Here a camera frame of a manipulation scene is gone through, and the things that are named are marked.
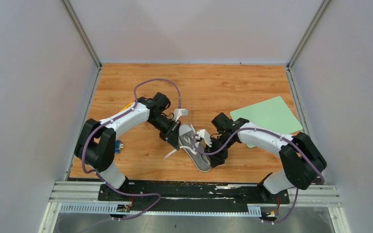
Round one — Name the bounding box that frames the blue red toy car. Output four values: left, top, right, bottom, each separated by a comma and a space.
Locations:
114, 140, 124, 154

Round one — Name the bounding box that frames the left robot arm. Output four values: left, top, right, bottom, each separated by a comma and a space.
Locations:
74, 92, 188, 200

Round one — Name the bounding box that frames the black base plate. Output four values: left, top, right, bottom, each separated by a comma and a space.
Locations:
98, 180, 290, 213

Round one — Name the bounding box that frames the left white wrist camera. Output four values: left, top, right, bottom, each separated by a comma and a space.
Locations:
172, 108, 189, 121

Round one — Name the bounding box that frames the grey canvas sneaker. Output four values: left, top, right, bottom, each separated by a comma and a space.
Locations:
178, 123, 211, 172

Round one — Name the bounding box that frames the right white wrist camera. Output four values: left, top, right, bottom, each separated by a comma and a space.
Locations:
194, 129, 212, 147

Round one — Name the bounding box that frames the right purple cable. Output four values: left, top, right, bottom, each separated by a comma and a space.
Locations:
191, 127, 326, 225

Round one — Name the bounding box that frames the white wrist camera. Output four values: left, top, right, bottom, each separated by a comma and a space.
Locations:
194, 129, 212, 147
172, 108, 189, 121

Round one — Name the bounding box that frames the purple cable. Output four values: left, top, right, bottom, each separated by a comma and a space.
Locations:
81, 78, 182, 222
191, 127, 326, 225

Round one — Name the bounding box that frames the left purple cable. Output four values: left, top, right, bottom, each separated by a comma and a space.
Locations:
81, 78, 182, 222

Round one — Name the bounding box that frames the green clipboard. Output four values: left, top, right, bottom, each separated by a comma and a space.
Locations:
230, 96, 303, 134

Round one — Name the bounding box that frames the white shoelace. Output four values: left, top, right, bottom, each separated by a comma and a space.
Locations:
178, 123, 202, 162

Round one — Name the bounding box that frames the yellow toy block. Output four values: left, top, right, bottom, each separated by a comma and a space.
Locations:
120, 102, 134, 112

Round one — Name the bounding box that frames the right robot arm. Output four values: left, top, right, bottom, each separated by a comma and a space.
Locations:
203, 113, 327, 203

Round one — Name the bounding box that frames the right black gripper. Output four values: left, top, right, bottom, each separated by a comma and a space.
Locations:
204, 134, 235, 167

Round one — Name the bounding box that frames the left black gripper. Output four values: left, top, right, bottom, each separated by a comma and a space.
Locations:
148, 114, 181, 150

